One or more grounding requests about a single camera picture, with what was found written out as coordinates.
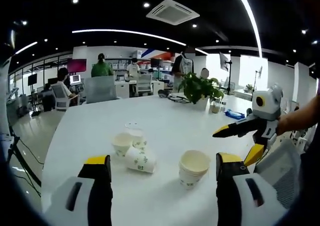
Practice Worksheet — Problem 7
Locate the small screen on thin stand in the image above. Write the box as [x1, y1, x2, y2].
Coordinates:
[251, 66, 265, 93]

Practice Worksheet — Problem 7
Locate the monitor on black tripod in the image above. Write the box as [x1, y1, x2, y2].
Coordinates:
[219, 51, 233, 96]

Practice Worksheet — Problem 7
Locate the short ceiling light strip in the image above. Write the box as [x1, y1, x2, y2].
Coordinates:
[14, 41, 38, 56]

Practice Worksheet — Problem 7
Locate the white table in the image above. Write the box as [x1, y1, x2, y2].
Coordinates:
[41, 92, 256, 226]

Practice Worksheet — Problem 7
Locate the white office chair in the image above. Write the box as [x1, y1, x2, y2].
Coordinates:
[136, 73, 154, 97]

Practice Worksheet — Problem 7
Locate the white armchair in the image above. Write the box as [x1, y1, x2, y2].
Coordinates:
[51, 83, 81, 111]

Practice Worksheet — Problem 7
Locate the ceiling air conditioner vent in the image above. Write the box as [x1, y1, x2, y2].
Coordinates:
[146, 0, 201, 26]

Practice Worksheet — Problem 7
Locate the pink wall screen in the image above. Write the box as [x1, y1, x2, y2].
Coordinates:
[67, 58, 88, 73]

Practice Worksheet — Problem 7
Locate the white planter pot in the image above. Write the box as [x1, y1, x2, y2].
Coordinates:
[193, 97, 210, 111]

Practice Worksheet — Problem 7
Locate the arched ceiling light strip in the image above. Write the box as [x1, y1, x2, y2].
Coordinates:
[71, 28, 208, 55]

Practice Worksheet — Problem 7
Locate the green leafy plant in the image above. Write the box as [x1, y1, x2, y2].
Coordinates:
[177, 71, 225, 104]

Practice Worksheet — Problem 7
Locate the stack of white paper cups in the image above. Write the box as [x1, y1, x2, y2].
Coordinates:
[178, 150, 212, 191]

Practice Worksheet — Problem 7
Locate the white cabinet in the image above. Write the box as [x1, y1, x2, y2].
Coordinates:
[114, 82, 137, 98]

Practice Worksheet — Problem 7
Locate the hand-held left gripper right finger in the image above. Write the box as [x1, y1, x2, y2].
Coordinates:
[215, 152, 288, 226]

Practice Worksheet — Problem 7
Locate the grey chair back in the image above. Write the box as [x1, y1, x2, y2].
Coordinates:
[83, 75, 121, 104]

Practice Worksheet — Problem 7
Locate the blue wipes packet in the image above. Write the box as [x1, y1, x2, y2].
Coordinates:
[224, 108, 245, 119]

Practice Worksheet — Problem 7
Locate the long curved ceiling light strip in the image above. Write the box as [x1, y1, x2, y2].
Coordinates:
[231, 0, 263, 58]

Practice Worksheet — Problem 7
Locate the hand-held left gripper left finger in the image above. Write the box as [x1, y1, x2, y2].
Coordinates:
[42, 155, 114, 226]

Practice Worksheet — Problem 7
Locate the person's dark clothing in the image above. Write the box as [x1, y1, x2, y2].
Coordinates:
[297, 146, 320, 212]

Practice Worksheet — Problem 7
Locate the black floor tripod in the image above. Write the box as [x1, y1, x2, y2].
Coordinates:
[6, 126, 42, 198]

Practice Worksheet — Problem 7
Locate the grey mesh office chair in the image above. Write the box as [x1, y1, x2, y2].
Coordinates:
[253, 138, 305, 209]

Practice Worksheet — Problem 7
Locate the shelf with storage boxes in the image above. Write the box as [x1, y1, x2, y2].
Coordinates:
[107, 56, 176, 73]

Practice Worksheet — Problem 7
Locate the black cable coil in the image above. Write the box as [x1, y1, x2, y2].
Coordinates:
[167, 92, 192, 104]

